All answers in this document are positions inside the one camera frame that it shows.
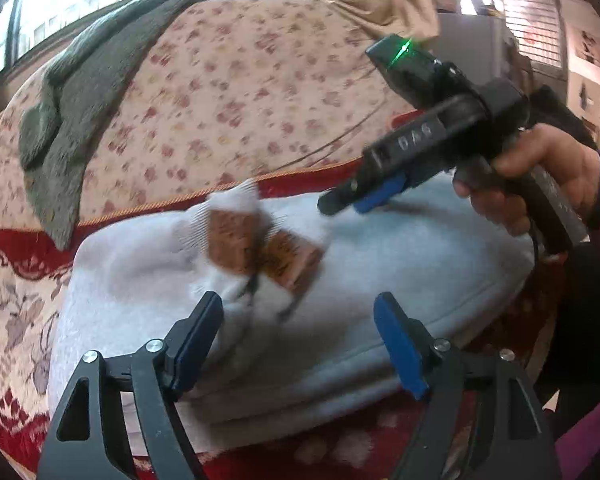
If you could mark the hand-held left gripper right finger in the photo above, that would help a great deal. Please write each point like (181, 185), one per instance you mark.
(402, 355)

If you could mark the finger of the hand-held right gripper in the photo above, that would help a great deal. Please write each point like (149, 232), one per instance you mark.
(375, 201)
(337, 200)

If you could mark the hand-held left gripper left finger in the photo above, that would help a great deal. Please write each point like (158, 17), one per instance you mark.
(197, 345)

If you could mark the person's right hand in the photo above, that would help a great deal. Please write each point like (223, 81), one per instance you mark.
(545, 155)

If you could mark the white cabinet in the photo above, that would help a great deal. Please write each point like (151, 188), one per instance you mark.
(480, 45)

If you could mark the brown paper clothing tag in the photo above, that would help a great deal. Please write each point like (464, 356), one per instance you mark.
(235, 240)
(295, 262)

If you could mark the window with white blinds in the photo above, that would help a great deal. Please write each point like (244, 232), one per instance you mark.
(535, 20)

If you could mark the pink floral quilt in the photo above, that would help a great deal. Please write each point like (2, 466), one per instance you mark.
(240, 85)

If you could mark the person's dark and purple clothing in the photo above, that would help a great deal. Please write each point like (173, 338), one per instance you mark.
(590, 335)

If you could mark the red and white floral blanket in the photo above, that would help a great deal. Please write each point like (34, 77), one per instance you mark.
(15, 280)

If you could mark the grey fleece garment with buttons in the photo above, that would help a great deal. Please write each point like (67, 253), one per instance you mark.
(80, 85)

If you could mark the wall poster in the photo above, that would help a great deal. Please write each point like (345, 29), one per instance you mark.
(592, 47)

